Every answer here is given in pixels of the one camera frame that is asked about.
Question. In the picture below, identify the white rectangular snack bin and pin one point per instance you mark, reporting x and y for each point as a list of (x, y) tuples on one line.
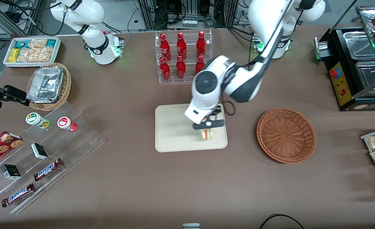
[(58, 47)]

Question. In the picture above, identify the black food warmer machine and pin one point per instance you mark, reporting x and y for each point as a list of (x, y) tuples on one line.
[(348, 98)]

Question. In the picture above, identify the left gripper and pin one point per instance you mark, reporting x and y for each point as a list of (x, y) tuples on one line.
[(217, 111)]

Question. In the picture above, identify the clear acrylic bottle rack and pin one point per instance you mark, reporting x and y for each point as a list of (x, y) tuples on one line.
[(174, 81)]

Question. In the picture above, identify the steel warmer pan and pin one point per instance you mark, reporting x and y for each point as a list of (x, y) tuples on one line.
[(370, 76), (360, 46)]

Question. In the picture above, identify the stack of foil trays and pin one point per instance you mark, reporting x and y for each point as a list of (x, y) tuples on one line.
[(45, 84)]

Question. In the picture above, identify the small grey device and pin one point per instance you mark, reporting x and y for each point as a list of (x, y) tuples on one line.
[(191, 226)]

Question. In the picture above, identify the red lid yogurt cup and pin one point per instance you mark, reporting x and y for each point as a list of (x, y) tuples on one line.
[(65, 122)]

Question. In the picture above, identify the Snickers chocolate bar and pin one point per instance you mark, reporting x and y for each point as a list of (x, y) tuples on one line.
[(47, 170), (18, 195)]

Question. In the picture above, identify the light tan wicker basket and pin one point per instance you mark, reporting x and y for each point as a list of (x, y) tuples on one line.
[(67, 86)]

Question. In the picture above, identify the clear bag of crackers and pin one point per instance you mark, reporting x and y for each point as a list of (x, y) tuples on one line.
[(36, 55), (38, 43)]

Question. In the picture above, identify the white power strip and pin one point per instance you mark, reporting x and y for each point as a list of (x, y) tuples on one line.
[(190, 23)]

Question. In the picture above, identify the brown round wicker basket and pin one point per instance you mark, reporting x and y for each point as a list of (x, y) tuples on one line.
[(286, 135)]

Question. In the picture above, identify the teal snack packet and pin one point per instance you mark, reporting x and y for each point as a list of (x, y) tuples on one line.
[(22, 44), (51, 43)]

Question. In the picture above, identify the red soda bottle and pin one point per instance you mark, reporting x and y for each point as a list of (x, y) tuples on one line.
[(199, 65), (165, 47), (181, 68), (201, 44), (181, 46), (165, 70)]

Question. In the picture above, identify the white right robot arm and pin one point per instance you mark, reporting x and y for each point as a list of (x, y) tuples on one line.
[(95, 38)]

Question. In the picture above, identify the green lid yogurt cup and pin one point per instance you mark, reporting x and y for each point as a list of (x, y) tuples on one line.
[(34, 119)]

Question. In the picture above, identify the cream plastic tray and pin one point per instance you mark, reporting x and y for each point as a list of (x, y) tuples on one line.
[(174, 130)]

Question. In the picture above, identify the yellow snack packet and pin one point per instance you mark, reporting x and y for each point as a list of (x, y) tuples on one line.
[(14, 55)]

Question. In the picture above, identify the small black carton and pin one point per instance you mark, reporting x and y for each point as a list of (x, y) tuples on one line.
[(40, 151), (10, 172)]

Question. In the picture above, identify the triangular sandwich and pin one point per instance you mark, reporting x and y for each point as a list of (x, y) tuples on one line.
[(207, 134)]

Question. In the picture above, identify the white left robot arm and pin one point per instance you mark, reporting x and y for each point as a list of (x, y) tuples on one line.
[(241, 82)]

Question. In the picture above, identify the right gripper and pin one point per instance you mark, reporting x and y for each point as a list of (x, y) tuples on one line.
[(6, 93)]

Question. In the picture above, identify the clear acrylic stepped shelf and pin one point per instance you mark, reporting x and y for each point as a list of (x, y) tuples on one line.
[(79, 140)]

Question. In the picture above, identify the red emergency stop button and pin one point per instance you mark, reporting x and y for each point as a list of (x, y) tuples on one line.
[(335, 73)]

